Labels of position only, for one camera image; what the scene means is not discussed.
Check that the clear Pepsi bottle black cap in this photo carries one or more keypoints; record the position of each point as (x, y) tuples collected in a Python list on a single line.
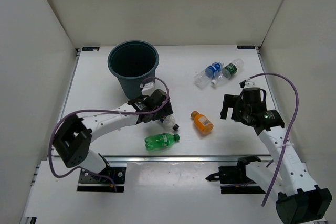
[(169, 123)]

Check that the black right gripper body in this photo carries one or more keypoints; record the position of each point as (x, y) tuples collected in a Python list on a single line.
[(241, 111)]

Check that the left corner table label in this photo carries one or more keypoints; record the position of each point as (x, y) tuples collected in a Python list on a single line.
[(90, 48)]

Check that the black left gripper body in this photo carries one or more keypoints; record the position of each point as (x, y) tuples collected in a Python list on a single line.
[(155, 115)]

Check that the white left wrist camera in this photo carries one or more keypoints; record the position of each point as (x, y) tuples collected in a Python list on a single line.
[(147, 88)]

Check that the corner table label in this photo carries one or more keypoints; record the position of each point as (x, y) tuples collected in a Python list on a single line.
[(90, 48), (245, 47)]

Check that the clear bottle green label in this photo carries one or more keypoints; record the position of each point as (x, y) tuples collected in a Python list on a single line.
[(227, 73)]

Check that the green plastic soda bottle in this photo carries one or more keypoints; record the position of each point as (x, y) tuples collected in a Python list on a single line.
[(161, 141)]

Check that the right corner table label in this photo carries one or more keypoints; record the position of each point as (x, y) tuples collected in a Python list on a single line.
[(245, 47)]

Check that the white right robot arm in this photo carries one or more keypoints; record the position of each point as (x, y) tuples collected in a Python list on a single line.
[(297, 196)]

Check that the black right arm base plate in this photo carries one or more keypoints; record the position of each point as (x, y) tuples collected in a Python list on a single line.
[(233, 182)]

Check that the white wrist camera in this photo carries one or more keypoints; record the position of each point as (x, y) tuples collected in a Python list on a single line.
[(147, 88), (247, 84)]

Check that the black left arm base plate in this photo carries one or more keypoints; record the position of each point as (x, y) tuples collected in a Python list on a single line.
[(94, 184)]

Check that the aluminium table edge rail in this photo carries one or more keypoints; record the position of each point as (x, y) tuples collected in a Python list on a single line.
[(173, 159)]

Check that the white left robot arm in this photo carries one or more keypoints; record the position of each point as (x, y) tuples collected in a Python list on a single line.
[(73, 135)]

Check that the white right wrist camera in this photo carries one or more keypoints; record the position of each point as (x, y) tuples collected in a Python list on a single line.
[(247, 84)]

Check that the clear bottle blue label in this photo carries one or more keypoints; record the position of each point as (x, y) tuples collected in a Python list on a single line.
[(202, 79)]

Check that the dark teal plastic bin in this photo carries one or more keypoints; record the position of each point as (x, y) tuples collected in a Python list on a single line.
[(131, 62)]

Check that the orange juice bottle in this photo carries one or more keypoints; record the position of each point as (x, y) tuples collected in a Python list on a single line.
[(202, 123)]

